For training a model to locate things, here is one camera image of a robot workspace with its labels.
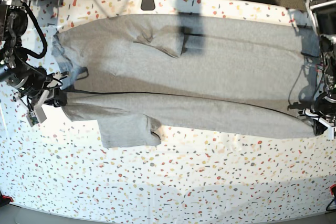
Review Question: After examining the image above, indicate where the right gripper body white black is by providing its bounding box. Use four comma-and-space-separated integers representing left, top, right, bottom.
7, 67, 68, 127

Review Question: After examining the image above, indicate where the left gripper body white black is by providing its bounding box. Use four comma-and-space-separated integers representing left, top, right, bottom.
301, 92, 335, 139

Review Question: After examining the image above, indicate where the grey T-shirt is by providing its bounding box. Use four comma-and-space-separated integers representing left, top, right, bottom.
52, 15, 319, 148

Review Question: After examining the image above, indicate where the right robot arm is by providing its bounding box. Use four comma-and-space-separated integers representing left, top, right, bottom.
1, 0, 68, 126

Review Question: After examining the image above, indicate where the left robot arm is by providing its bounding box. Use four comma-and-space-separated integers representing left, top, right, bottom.
302, 0, 335, 140

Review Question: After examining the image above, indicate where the red clamp right corner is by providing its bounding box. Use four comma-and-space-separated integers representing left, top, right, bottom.
329, 184, 336, 198

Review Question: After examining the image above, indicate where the red clamp corner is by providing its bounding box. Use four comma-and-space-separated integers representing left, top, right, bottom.
329, 184, 336, 198
0, 195, 13, 207

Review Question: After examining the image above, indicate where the red clamp left corner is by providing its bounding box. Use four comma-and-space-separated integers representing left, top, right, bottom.
0, 195, 13, 207

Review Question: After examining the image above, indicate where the black camera mount foot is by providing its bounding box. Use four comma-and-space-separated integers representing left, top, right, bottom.
141, 0, 155, 11

